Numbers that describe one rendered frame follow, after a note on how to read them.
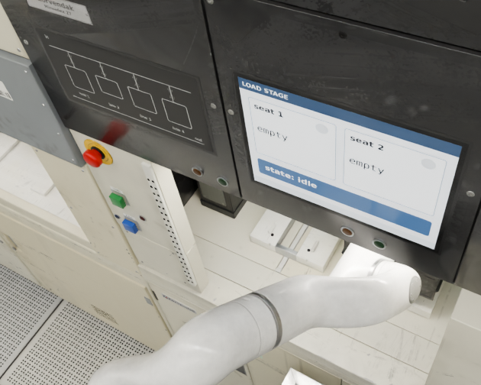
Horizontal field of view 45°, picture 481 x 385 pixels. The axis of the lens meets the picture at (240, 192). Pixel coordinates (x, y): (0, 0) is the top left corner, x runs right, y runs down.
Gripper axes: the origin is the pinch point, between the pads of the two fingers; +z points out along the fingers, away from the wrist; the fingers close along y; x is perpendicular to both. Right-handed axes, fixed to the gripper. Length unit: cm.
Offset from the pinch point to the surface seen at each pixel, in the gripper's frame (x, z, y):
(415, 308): -32.7, -8.7, 8.1
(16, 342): -123, -60, -132
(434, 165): 41, -28, 10
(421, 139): 45, -29, 8
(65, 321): -123, -43, -120
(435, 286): -18.8, -8.9, 10.9
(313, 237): -32.4, -4.0, -21.6
